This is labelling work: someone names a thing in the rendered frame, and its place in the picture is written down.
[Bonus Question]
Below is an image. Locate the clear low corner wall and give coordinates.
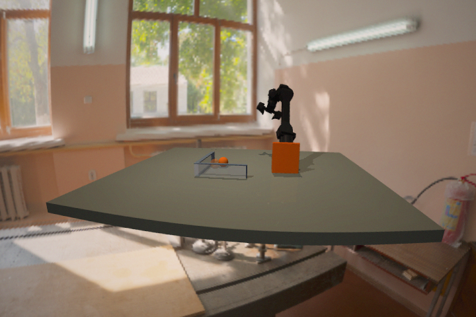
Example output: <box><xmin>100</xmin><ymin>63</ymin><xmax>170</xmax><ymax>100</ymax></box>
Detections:
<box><xmin>194</xmin><ymin>153</ymin><xmax>246</xmax><ymax>178</ymax></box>

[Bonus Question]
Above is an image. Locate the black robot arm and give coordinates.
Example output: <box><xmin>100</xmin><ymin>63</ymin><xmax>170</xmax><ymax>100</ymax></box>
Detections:
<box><xmin>268</xmin><ymin>84</ymin><xmax>296</xmax><ymax>143</ymax></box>

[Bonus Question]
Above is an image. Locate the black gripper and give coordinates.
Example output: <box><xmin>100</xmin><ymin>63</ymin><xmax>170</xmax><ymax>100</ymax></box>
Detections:
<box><xmin>256</xmin><ymin>102</ymin><xmax>281</xmax><ymax>120</ymax></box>

